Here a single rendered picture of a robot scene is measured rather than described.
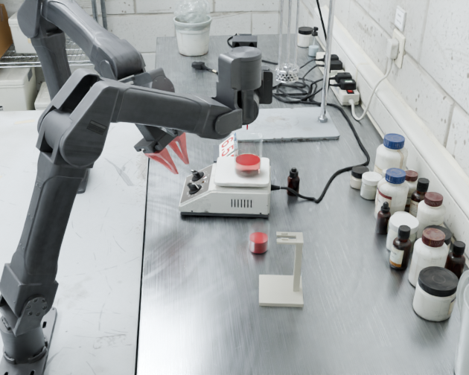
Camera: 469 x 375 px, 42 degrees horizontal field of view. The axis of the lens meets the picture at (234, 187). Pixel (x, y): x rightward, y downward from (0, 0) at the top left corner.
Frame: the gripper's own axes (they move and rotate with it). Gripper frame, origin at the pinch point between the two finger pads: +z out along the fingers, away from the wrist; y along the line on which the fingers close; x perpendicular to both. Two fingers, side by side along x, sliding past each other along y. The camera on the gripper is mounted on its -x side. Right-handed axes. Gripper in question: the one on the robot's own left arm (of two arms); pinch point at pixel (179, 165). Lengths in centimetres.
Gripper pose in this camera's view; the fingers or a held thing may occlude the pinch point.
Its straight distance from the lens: 132.8
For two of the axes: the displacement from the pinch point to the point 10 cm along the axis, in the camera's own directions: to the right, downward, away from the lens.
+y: 6.2, -6.4, 4.5
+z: 5.0, 7.7, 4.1
